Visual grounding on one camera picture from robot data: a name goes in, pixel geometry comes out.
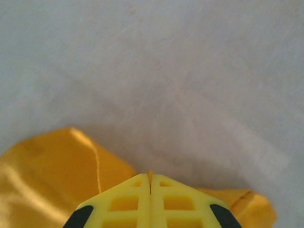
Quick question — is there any orange t-shirt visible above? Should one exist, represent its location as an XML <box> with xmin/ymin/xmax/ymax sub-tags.
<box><xmin>0</xmin><ymin>127</ymin><xmax>278</xmax><ymax>228</ymax></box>

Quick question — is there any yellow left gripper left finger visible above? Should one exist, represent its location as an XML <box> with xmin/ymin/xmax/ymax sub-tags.
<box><xmin>62</xmin><ymin>173</ymin><xmax>152</xmax><ymax>228</ymax></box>

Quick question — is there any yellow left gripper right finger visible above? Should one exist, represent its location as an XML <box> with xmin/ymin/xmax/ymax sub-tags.
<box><xmin>150</xmin><ymin>173</ymin><xmax>242</xmax><ymax>228</ymax></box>

